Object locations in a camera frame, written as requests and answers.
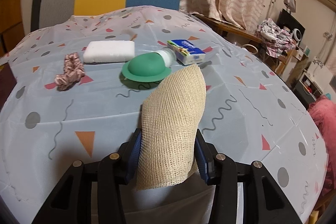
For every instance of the pile of clothes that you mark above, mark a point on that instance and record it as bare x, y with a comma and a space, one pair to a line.
275, 40

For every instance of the white dotted box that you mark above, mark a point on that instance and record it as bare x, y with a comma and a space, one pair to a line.
320, 70

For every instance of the pink scrunchie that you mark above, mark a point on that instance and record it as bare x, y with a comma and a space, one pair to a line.
71, 69

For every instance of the beige mesh loofah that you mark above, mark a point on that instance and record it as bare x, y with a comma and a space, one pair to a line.
173, 119

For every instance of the green silicone bottle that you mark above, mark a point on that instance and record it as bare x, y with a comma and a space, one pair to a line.
144, 67

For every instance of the white sponge block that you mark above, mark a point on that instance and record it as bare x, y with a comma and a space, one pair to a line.
109, 52

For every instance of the white steam iron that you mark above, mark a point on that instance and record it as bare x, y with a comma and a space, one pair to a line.
291, 1

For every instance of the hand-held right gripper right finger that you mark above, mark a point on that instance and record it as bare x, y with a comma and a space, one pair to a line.
202, 161

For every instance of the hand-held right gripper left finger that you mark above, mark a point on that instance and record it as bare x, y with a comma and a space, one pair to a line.
134, 151

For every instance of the wooden wardrobe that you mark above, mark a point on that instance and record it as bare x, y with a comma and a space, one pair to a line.
10, 16

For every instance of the black monitor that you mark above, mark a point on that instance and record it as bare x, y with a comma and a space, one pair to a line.
291, 20

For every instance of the blue tissue pack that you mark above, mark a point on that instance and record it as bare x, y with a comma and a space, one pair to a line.
189, 52

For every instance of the wooden side table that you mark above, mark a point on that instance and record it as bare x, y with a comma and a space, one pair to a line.
225, 26

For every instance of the white round gadget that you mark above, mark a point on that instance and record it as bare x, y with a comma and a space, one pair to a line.
298, 35

